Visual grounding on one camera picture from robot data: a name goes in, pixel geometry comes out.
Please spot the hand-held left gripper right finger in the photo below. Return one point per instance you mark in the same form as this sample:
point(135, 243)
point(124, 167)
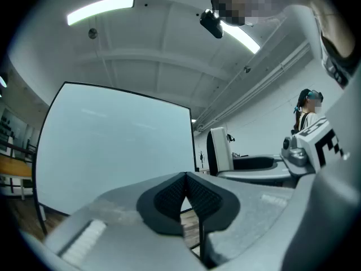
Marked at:
point(248, 222)

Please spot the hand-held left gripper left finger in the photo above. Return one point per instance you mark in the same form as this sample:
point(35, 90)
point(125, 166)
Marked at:
point(118, 236)

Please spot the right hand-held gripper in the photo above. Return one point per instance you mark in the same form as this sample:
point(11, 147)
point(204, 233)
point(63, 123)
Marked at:
point(313, 148)

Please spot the white eraser block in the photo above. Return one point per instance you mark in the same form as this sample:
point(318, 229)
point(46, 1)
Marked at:
point(222, 151)

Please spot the large white board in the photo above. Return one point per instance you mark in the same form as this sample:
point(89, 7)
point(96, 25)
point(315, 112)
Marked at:
point(112, 140)

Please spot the round ceiling sensor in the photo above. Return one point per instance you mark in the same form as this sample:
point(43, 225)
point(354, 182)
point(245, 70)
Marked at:
point(92, 33)
point(247, 69)

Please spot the wooden table with white legs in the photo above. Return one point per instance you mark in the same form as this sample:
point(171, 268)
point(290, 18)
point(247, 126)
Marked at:
point(14, 165)

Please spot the long ceiling light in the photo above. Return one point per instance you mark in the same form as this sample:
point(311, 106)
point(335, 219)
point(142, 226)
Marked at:
point(242, 38)
point(98, 8)

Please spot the black railing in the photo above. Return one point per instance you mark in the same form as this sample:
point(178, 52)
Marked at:
point(17, 148)

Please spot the person's head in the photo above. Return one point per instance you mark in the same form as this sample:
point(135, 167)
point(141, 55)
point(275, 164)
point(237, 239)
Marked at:
point(248, 4)

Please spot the white wall conduit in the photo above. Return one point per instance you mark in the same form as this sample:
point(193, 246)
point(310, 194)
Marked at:
point(253, 89)

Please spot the black head-worn camera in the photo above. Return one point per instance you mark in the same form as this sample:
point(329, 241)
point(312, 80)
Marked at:
point(211, 24)

